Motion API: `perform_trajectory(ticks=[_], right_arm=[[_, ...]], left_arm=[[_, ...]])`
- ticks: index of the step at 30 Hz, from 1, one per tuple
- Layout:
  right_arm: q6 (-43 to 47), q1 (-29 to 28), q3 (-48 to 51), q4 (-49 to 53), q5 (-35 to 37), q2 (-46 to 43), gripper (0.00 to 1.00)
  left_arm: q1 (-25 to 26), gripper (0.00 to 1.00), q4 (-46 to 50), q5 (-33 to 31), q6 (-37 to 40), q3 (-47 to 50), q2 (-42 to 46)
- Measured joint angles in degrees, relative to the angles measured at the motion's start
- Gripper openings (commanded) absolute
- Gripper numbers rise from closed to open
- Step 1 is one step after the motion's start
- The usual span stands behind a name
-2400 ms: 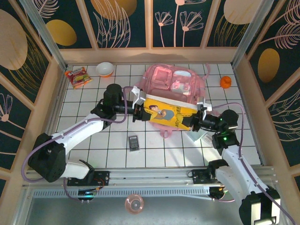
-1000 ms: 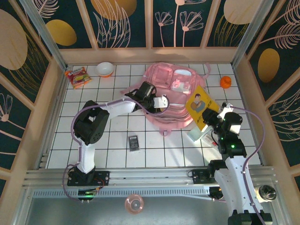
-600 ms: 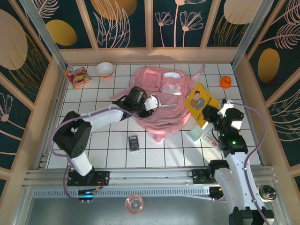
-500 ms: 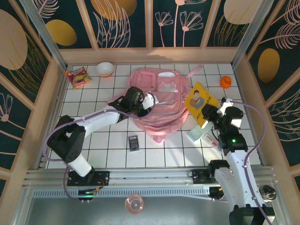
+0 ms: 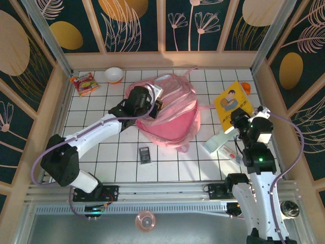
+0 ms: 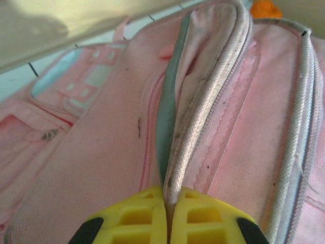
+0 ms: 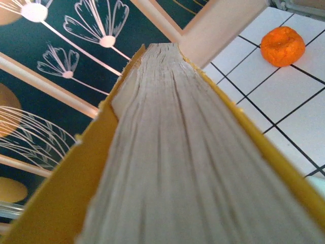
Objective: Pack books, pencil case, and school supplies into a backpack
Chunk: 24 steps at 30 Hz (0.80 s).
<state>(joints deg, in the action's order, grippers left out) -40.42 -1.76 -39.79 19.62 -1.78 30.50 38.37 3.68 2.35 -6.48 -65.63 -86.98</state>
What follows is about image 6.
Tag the pink backpack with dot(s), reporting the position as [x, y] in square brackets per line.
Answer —
[114, 127]

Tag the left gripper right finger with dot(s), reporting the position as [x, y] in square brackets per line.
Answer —
[203, 221]

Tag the orange toy fruit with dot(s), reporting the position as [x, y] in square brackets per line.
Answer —
[265, 8]

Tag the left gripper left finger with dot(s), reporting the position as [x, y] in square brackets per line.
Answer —
[132, 221]

